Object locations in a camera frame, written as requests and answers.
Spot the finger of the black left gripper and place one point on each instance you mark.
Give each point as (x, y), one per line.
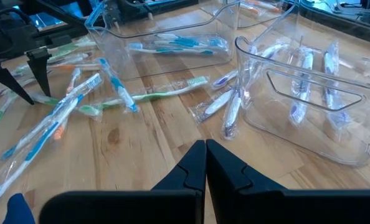
(40, 65)
(1, 77)

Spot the blue toothbrush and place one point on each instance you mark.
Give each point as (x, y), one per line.
(119, 88)
(172, 49)
(217, 42)
(38, 143)
(185, 41)
(49, 118)

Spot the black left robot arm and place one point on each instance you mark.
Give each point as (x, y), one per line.
(135, 9)

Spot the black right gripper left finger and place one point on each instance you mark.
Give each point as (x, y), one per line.
(141, 207)

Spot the clear plastic bin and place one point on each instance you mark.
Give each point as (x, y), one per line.
(259, 23)
(203, 18)
(281, 140)

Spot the dark blue cloth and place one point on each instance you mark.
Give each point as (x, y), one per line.
(18, 211)

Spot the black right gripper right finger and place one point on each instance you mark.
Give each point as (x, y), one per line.
(281, 207)

